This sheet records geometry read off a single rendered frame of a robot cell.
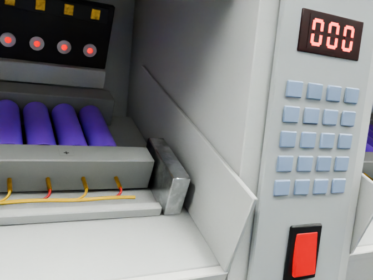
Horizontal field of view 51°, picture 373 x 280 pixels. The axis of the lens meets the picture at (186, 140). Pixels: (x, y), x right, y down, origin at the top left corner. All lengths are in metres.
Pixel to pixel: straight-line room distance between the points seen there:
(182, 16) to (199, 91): 0.06
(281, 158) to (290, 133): 0.01
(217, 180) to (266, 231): 0.04
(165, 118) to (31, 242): 0.13
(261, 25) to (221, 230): 0.11
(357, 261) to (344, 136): 0.09
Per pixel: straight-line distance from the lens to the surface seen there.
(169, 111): 0.28
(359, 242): 0.31
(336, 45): 0.24
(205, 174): 0.24
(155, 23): 0.34
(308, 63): 0.23
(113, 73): 0.38
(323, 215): 0.25
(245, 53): 0.21
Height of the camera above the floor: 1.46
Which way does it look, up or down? 7 degrees down
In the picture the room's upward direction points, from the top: 5 degrees clockwise
